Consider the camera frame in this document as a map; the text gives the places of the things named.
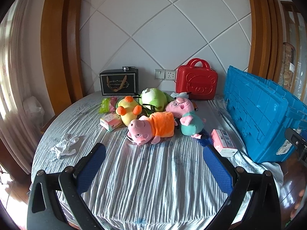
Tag rolled patterned carpet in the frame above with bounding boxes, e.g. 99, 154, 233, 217
278, 42, 295, 91

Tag pink green small box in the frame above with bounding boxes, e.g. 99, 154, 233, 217
100, 113, 122, 132

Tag blue plastic storage crate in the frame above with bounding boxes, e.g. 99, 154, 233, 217
224, 66, 306, 163

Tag crumpled white tissue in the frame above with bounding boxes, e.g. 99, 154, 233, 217
50, 133, 80, 159

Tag black gift box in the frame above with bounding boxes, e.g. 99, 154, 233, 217
99, 66, 138, 96

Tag pink white carton box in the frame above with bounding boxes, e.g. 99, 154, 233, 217
211, 129, 238, 157

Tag green wet wipes pack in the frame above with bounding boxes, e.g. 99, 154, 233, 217
99, 97, 117, 114

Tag white plastic bag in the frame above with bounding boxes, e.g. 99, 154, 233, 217
23, 96, 45, 130

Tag green frog plush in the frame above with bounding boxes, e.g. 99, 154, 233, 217
139, 88, 174, 112

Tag person's hand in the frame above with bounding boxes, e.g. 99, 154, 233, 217
290, 188, 306, 220

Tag sheer pink curtain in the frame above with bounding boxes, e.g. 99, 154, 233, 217
1, 0, 40, 174

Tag pink pig plush orange dress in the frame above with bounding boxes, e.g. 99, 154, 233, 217
127, 112, 178, 145

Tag yellow duck plush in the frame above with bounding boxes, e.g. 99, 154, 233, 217
116, 96, 142, 126

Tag red toy suitcase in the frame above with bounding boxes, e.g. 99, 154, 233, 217
175, 58, 218, 100

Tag pink pig plush teal shirt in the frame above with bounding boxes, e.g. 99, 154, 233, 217
165, 97, 205, 139

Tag striped blue tablecloth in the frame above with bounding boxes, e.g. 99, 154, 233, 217
30, 90, 284, 226

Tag white wall socket panel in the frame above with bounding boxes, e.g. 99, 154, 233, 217
154, 69, 176, 81

